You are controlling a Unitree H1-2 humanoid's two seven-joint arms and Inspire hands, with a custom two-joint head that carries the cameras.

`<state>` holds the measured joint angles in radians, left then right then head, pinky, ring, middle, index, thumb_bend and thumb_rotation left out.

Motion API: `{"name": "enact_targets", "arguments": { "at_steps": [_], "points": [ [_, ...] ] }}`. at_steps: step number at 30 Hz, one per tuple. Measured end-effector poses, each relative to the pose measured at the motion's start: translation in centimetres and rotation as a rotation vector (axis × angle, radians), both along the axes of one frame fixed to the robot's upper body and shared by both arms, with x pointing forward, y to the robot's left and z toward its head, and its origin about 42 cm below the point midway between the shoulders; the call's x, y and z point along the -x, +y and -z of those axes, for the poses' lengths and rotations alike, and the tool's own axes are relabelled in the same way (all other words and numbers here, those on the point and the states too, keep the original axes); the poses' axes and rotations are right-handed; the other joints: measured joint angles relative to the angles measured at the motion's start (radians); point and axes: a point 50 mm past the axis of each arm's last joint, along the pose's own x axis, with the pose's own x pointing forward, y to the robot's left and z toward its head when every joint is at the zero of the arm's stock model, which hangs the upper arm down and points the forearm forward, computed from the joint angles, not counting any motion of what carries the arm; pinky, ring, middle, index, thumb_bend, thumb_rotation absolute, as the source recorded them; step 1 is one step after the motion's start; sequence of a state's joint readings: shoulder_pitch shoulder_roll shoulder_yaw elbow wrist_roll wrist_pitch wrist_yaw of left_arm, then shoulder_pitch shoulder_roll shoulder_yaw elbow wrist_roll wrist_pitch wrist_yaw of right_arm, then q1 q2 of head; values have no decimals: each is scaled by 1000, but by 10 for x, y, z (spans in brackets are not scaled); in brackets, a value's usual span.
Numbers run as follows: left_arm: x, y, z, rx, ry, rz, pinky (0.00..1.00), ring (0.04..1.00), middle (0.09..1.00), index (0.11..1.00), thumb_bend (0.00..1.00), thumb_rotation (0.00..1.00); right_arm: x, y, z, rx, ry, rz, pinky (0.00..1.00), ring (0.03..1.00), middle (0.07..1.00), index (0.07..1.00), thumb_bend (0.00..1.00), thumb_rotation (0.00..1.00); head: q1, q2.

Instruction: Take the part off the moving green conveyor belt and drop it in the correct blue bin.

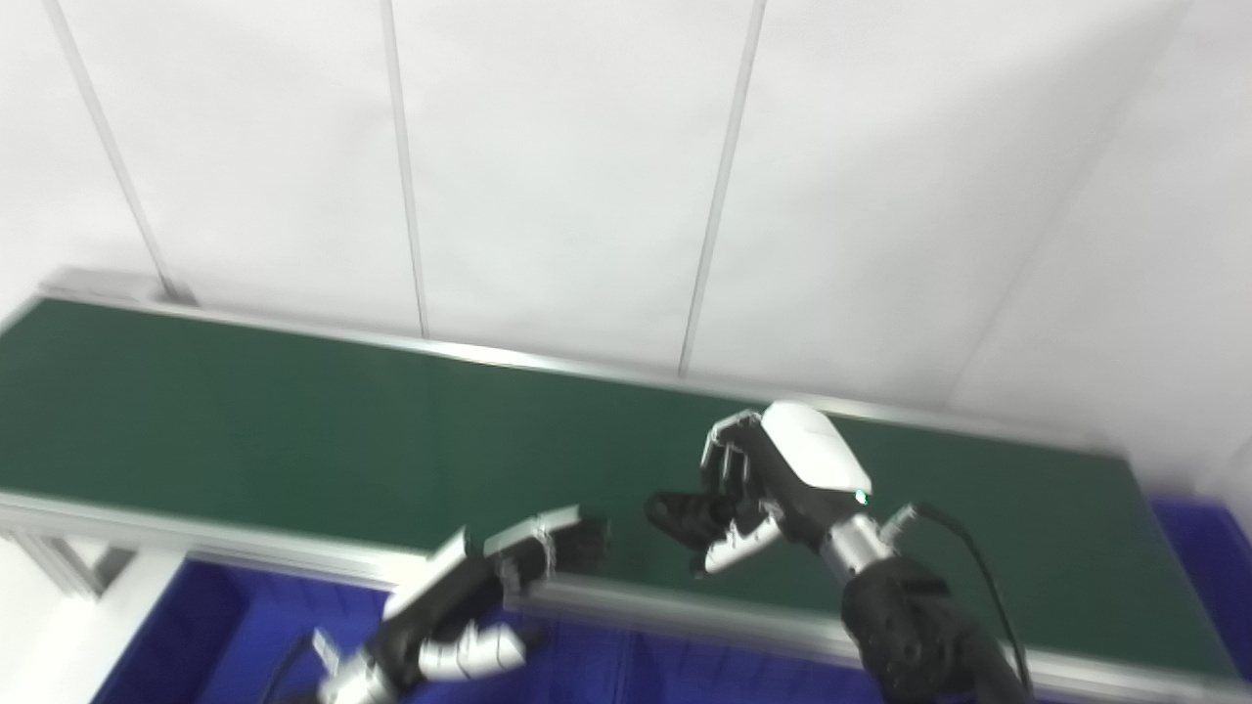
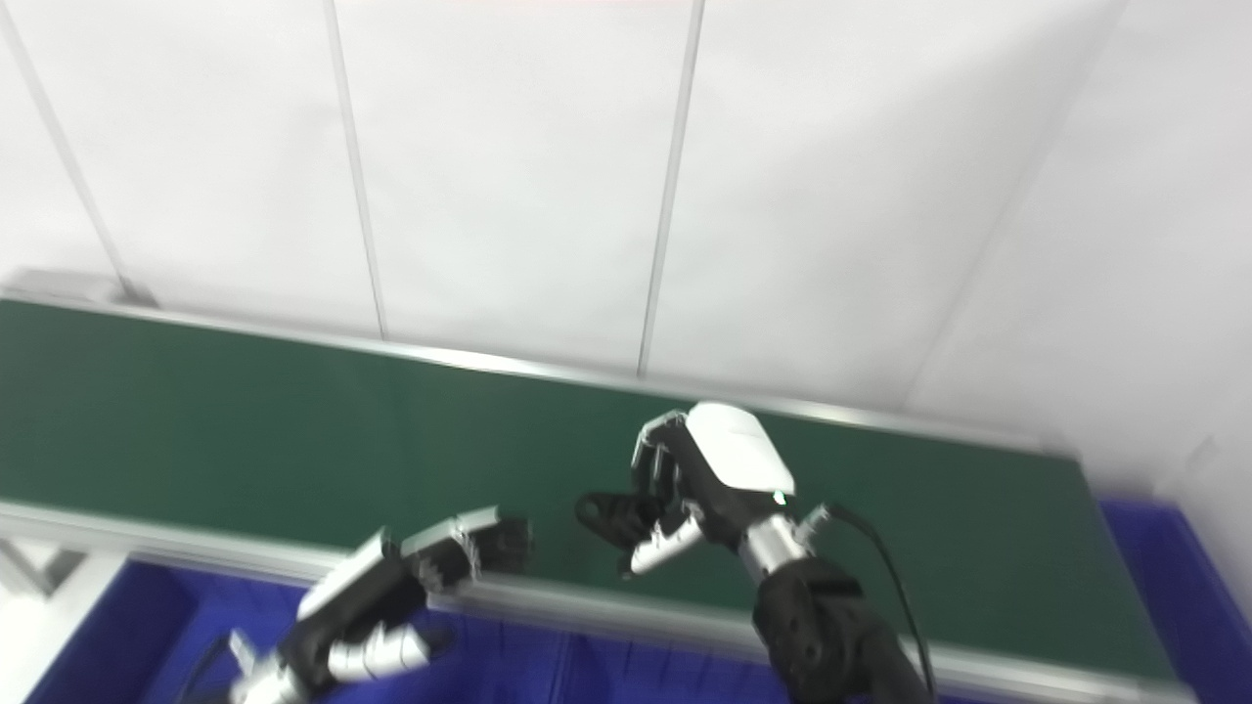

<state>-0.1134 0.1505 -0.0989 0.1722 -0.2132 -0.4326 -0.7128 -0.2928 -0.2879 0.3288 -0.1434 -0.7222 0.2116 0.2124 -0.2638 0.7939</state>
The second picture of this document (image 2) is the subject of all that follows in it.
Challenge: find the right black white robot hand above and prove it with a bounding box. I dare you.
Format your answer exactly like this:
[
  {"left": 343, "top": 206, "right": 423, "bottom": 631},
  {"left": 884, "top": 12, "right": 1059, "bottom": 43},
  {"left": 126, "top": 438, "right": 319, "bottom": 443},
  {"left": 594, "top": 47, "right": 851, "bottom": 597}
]
[{"left": 626, "top": 401, "right": 798, "bottom": 578}]

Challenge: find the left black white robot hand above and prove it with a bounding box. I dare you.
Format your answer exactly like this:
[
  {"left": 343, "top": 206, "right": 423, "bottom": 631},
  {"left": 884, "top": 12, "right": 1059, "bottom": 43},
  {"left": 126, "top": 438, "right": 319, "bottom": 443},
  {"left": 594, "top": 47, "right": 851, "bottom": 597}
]
[{"left": 279, "top": 506, "right": 534, "bottom": 700}]

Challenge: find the black flanged metal part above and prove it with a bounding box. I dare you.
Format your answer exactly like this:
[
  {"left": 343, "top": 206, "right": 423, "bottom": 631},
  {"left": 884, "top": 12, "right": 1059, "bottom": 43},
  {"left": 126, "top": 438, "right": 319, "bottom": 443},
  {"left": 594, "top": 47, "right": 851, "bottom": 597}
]
[{"left": 574, "top": 489, "right": 676, "bottom": 553}]

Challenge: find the green conveyor belt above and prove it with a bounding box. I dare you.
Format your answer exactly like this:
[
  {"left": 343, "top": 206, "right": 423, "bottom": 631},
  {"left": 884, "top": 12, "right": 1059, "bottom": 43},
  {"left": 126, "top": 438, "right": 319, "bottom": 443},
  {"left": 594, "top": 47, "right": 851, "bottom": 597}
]
[
  {"left": 0, "top": 298, "right": 1175, "bottom": 681},
  {"left": 0, "top": 288, "right": 1199, "bottom": 704}
]

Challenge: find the blue plastic bin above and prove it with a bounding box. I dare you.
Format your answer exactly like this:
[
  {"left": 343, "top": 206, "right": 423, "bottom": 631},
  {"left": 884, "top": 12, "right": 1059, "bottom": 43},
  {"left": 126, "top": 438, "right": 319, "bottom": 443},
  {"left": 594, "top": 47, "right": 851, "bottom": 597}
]
[
  {"left": 1095, "top": 499, "right": 1252, "bottom": 704},
  {"left": 24, "top": 559, "right": 578, "bottom": 704},
  {"left": 558, "top": 631, "right": 793, "bottom": 704}
]

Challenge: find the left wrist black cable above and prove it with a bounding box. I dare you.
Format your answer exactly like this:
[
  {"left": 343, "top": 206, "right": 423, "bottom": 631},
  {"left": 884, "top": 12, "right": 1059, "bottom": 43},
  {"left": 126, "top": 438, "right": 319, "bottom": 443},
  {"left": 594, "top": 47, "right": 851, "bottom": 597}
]
[{"left": 181, "top": 631, "right": 260, "bottom": 704}]

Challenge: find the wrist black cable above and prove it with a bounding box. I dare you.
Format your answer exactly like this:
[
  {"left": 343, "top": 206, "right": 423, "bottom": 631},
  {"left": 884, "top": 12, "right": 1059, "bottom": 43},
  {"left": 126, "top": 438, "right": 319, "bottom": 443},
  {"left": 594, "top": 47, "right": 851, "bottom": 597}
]
[
  {"left": 181, "top": 631, "right": 260, "bottom": 704},
  {"left": 797, "top": 503, "right": 938, "bottom": 700}
]

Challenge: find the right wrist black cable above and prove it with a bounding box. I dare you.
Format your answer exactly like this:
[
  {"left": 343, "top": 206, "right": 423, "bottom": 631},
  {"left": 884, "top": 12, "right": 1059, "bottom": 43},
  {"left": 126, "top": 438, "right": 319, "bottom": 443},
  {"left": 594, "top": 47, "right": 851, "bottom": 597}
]
[{"left": 797, "top": 503, "right": 938, "bottom": 700}]

